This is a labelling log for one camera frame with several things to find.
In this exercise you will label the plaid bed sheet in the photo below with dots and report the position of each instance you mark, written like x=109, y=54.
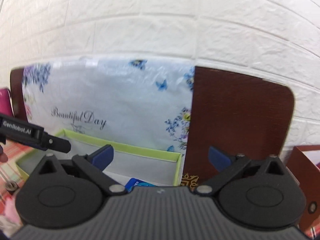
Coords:
x=10, y=172

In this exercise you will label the brown cardboard box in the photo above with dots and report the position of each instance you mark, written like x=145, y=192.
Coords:
x=304, y=164

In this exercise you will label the pink thermos bottle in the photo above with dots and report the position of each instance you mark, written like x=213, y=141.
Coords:
x=5, y=103

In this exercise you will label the brown wooden headboard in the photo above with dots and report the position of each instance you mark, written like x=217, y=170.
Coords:
x=233, y=112

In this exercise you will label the black small object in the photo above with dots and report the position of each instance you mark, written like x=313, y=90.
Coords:
x=11, y=186

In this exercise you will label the person's left hand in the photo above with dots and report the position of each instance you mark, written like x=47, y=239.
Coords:
x=3, y=156

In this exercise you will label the green cardboard box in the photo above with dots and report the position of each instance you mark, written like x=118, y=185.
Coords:
x=160, y=168

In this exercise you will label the floral plastic bag pillow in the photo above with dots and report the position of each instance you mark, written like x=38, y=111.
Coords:
x=139, y=102

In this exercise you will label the pink white glove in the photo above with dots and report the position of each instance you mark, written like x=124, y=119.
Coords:
x=10, y=220

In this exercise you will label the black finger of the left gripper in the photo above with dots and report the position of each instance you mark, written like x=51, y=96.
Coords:
x=31, y=135

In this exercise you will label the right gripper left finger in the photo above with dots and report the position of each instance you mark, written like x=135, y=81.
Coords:
x=92, y=165

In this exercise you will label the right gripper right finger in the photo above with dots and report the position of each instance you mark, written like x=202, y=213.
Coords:
x=228, y=166

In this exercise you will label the blue packet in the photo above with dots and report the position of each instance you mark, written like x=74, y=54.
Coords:
x=133, y=182

